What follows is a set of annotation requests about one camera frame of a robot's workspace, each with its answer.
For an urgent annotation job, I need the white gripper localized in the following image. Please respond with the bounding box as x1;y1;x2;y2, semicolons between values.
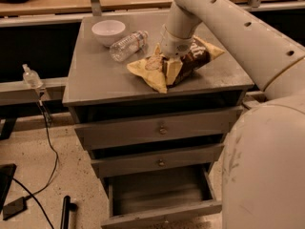
153;26;193;86

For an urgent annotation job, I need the brown chip bag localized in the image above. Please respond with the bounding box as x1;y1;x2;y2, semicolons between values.
127;36;224;94

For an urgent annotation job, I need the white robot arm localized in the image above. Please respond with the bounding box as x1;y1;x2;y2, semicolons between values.
161;0;305;229

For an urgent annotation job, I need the top grey drawer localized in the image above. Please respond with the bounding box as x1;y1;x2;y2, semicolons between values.
75;106;242;150

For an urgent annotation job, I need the grey drawer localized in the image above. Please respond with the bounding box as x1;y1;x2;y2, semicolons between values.
102;165;222;229
91;143;224;177
75;106;242;150

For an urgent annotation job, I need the grey drawer cabinet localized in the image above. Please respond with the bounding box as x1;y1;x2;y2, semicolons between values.
63;11;253;229

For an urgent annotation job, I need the middle grey drawer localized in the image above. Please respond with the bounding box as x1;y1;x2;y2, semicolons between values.
91;143;224;177

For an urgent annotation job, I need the bottom grey drawer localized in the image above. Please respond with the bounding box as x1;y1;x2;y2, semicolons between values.
102;165;222;229

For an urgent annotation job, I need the clear plastic water bottle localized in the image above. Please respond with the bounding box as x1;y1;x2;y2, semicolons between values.
110;31;149;62

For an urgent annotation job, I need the white bowl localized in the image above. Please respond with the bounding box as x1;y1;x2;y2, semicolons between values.
91;20;126;47

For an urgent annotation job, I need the wooden desk top left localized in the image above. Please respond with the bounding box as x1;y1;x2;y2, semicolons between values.
0;0;172;16

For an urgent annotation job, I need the black bar on floor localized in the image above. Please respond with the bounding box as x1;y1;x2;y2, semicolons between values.
60;196;77;229

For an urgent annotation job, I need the dark monitor edge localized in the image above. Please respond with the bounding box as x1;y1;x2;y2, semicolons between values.
0;163;16;213

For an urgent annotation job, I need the black power adapter left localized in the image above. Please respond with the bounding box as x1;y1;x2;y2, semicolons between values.
3;197;27;220

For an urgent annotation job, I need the black cable on left floor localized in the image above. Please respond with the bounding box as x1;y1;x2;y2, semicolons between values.
12;100;60;229

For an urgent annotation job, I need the small bottle on left rail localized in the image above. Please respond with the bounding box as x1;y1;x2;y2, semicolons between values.
22;64;43;89

